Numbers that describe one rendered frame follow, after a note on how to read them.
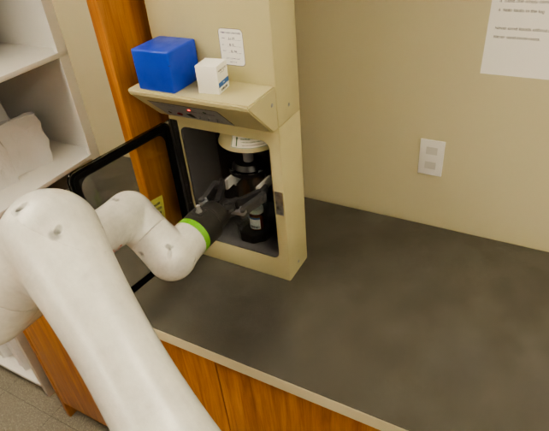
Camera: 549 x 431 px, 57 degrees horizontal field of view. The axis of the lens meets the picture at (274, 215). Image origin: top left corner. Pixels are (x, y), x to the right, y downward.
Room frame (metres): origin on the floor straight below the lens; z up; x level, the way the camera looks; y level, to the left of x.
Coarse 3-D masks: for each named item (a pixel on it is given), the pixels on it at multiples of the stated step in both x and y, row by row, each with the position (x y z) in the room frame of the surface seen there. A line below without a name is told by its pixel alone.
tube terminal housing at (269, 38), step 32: (160, 0) 1.18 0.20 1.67; (192, 0) 1.14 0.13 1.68; (224, 0) 1.10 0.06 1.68; (256, 0) 1.06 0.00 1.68; (288, 0) 1.11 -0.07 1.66; (160, 32) 1.19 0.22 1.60; (192, 32) 1.15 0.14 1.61; (256, 32) 1.06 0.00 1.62; (288, 32) 1.11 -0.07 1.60; (256, 64) 1.07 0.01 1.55; (288, 64) 1.10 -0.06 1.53; (288, 96) 1.09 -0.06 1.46; (224, 128) 1.12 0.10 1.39; (288, 128) 1.08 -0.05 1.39; (288, 160) 1.08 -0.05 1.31; (192, 192) 1.19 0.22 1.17; (288, 192) 1.07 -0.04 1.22; (288, 224) 1.05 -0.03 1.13; (224, 256) 1.16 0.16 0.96; (256, 256) 1.10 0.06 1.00; (288, 256) 1.04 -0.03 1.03
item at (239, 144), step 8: (224, 136) 1.17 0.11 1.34; (232, 136) 1.14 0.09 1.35; (224, 144) 1.15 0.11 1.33; (232, 144) 1.14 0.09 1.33; (240, 144) 1.13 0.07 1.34; (248, 144) 1.12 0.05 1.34; (256, 144) 1.12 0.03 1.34; (264, 144) 1.13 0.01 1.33; (240, 152) 1.12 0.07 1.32; (248, 152) 1.11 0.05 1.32
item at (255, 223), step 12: (264, 168) 1.15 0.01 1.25; (240, 180) 1.14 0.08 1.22; (252, 180) 1.13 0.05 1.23; (240, 192) 1.14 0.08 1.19; (264, 204) 1.14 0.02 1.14; (252, 216) 1.13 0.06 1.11; (264, 216) 1.14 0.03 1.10; (240, 228) 1.15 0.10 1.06; (252, 228) 1.13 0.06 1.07; (264, 228) 1.13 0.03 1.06
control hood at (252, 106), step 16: (144, 96) 1.09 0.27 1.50; (160, 96) 1.06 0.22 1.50; (176, 96) 1.04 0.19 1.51; (192, 96) 1.03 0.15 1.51; (208, 96) 1.02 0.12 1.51; (224, 96) 1.01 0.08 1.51; (240, 96) 1.01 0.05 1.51; (256, 96) 1.00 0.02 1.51; (272, 96) 1.03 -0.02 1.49; (160, 112) 1.18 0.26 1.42; (224, 112) 1.00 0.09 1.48; (240, 112) 0.97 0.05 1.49; (256, 112) 0.97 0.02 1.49; (272, 112) 1.02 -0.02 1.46; (256, 128) 1.03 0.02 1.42; (272, 128) 1.02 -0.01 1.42
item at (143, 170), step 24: (144, 144) 1.12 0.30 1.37; (120, 168) 1.05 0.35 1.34; (144, 168) 1.10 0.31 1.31; (168, 168) 1.16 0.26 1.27; (96, 192) 0.99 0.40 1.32; (144, 192) 1.09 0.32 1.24; (168, 192) 1.15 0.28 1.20; (168, 216) 1.14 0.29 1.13; (120, 264) 0.99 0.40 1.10; (144, 264) 1.04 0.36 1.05
